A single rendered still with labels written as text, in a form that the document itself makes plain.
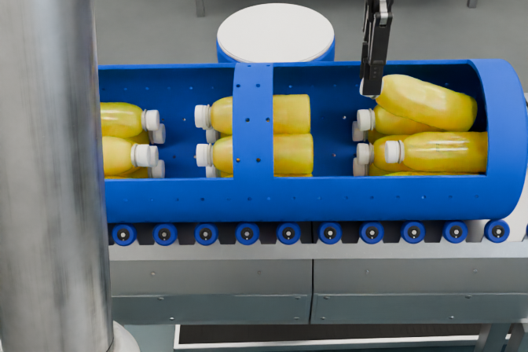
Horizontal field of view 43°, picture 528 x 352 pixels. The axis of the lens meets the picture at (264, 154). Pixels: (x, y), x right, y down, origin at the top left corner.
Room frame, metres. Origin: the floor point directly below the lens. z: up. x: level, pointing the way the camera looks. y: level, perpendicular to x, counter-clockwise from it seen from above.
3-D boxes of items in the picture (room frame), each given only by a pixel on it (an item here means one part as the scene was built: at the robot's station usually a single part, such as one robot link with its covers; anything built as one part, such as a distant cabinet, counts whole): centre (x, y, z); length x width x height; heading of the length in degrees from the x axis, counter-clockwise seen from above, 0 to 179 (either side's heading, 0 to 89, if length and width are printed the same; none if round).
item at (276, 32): (1.38, -0.04, 1.03); 0.28 x 0.28 x 0.01
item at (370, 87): (0.89, -0.18, 1.24); 0.03 x 0.01 x 0.07; 88
